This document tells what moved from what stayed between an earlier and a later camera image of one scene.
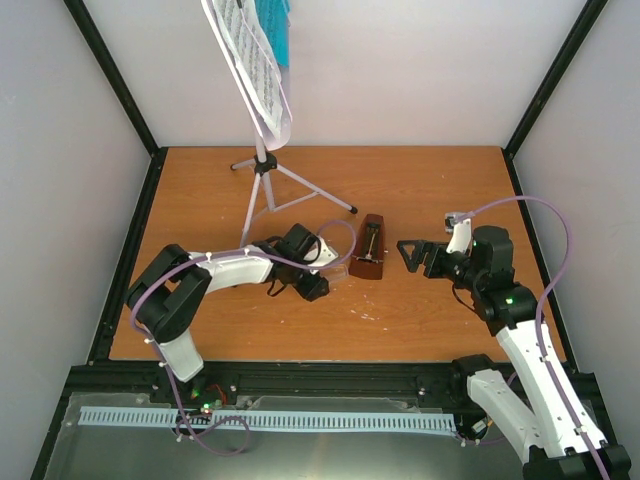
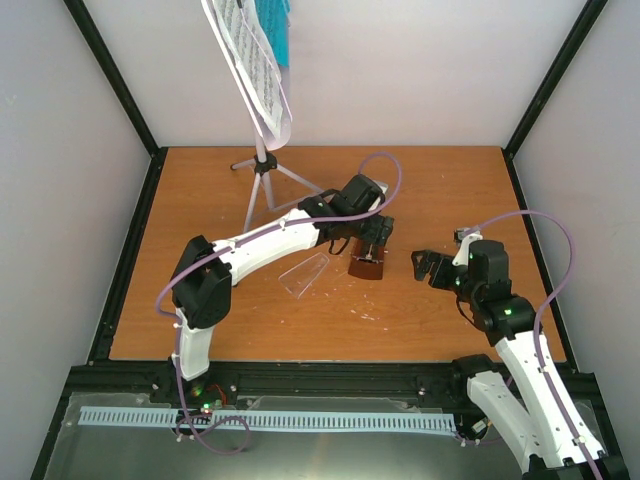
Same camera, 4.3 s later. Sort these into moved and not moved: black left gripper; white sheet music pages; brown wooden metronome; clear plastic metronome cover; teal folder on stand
Moved: black left gripper; clear plastic metronome cover
Not moved: brown wooden metronome; teal folder on stand; white sheet music pages
